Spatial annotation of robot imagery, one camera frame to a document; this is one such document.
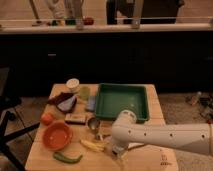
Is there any wooden block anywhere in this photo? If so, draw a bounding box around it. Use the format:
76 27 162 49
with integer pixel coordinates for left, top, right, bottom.
65 114 86 124

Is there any pale yellow cup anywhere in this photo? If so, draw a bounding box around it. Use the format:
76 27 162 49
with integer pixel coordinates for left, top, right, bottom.
78 86 90 100

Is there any blue sponge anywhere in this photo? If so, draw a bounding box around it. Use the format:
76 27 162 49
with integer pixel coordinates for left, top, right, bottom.
86 96 96 112

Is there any silver measuring cup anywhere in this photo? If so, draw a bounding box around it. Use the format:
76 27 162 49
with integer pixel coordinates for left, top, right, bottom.
87 117 100 131

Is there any small orange tomato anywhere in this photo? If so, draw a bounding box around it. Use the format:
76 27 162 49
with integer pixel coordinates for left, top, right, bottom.
41 113 54 125

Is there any green chili pepper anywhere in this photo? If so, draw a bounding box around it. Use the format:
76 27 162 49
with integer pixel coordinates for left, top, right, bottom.
53 152 82 164

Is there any black chair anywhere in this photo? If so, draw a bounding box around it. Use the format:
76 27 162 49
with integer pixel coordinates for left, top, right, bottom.
0 68 39 171

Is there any white round container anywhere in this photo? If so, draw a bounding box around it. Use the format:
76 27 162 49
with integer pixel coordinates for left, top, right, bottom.
66 78 80 93

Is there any white black dish brush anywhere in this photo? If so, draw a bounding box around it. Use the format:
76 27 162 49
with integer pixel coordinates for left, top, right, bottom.
125 143 144 152

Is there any green plastic tray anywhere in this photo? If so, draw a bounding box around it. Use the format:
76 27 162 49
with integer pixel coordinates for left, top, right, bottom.
94 83 149 123

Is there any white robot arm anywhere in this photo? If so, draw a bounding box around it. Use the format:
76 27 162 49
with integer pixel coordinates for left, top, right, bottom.
111 110 213 156

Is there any dark red cloth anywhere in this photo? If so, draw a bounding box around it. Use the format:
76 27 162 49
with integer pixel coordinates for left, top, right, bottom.
47 92 73 105

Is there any red bowl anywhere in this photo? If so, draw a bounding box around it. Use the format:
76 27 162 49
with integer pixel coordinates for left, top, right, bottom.
42 121 73 151

